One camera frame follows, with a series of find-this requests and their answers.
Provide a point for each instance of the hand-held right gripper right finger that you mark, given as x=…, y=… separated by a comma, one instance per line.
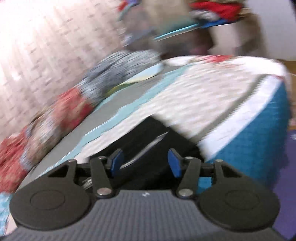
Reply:
x=174, y=165

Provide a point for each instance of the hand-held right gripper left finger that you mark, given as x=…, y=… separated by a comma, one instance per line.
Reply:
x=116, y=162

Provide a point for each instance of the black pants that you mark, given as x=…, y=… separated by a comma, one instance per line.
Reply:
x=148, y=136

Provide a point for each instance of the printed zigzag bedspread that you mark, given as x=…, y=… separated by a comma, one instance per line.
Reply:
x=196, y=97

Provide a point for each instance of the floral patchwork quilt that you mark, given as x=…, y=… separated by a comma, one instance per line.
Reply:
x=69, y=109

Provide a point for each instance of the purple floor mat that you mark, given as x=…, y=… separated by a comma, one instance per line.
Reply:
x=288, y=185

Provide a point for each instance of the teal lattice cloth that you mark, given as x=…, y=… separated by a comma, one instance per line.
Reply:
x=3, y=208

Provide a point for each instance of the teal-edged table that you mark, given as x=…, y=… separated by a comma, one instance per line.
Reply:
x=175, y=31

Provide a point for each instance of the pile of colourful clothes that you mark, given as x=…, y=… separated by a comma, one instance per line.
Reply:
x=219, y=9

